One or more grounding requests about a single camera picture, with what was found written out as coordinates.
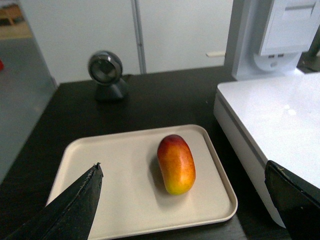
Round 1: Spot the white receipt printer terminal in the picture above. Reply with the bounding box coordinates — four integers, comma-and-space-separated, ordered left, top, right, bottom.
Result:
224, 0, 320, 81

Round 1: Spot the beige plastic tray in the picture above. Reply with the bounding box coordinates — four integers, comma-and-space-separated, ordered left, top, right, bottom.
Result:
48, 124, 238, 240

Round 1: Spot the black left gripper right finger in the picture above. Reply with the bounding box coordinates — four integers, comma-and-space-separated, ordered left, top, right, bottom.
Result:
264, 160, 320, 240

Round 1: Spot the white checkout scale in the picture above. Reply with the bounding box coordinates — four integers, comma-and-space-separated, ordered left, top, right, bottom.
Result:
213, 72, 320, 226

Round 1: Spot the black round barcode scanner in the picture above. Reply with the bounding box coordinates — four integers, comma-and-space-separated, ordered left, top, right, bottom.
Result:
87, 50, 129, 102

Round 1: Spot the black checkout counter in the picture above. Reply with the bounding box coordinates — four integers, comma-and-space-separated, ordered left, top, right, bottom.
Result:
0, 65, 320, 240

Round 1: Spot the dark red mango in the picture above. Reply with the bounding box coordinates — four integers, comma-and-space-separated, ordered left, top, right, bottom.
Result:
157, 134, 196, 195

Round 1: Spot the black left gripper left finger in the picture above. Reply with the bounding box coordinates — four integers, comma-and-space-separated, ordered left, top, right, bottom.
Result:
6, 163, 103, 240

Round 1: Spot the wooden pallet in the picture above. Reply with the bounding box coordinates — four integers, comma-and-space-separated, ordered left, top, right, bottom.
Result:
0, 3, 32, 40

